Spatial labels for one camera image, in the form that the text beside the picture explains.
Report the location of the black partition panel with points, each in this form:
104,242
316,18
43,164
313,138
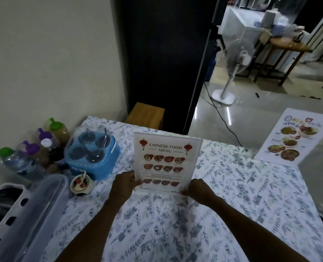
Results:
161,57

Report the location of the person's right forearm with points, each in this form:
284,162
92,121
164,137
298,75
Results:
248,231

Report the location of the purple-cap clear sauce bottle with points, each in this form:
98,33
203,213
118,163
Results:
45,135

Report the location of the person's left thumb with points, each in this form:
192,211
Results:
137,183

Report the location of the wooden stool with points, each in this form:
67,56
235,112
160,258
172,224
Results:
145,114

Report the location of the purple-cap brown sauce bottle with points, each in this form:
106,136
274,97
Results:
38,156

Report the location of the person's right hand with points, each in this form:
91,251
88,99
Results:
199,192

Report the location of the green-cap brown sauce bottle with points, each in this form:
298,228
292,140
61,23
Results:
59,130

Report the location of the white standing fan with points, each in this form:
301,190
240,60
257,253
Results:
237,57

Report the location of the person's left hand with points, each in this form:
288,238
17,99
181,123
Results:
122,186

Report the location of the floral white tablecloth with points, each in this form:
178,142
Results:
232,201

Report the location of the laminated food menu sheet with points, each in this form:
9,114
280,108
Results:
289,139

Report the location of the green-cap water bottle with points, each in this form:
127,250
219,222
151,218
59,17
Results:
22,165

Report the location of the blue condiment caddy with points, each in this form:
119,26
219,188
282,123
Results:
96,158

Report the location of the person's right fingers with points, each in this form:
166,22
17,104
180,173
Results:
184,190

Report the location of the blue water jug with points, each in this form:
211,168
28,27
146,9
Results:
211,64

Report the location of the clear plastic lidded box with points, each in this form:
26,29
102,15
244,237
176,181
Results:
33,215

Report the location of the small ceramic chili bowl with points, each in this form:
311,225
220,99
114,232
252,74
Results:
81,184

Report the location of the white plastic basket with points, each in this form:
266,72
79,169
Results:
3,199

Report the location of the white-cap dark sauce bottle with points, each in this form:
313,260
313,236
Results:
53,152

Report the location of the wooden table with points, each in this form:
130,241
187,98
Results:
284,47

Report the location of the person's left forearm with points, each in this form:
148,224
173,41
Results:
93,229

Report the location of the acrylic table menu stand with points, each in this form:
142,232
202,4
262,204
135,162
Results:
168,158

